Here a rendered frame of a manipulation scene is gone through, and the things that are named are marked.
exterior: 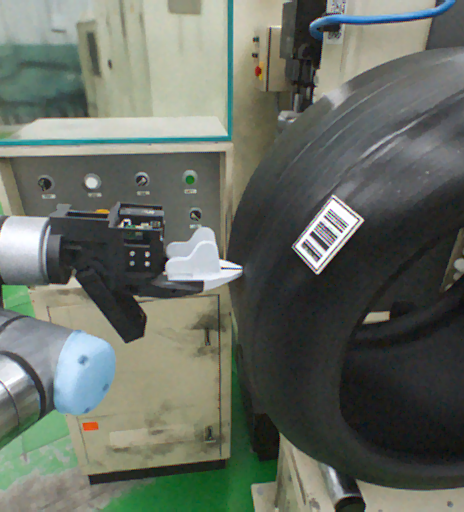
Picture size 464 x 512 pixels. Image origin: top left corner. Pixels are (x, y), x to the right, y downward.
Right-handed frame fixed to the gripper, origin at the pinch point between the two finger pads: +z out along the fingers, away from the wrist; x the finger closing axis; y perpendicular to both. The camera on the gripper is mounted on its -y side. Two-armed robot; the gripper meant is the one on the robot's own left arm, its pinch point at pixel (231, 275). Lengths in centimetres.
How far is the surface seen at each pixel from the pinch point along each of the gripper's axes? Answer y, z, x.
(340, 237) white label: 11.2, 6.5, -11.5
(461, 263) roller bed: -15, 63, 35
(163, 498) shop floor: -124, -4, 45
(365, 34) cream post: 28.2, 20.4, 25.7
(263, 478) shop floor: -120, 34, 48
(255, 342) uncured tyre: -3.5, 2.1, -7.9
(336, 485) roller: -29.2, 18.0, -8.7
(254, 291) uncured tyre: 1.7, 1.6, -5.8
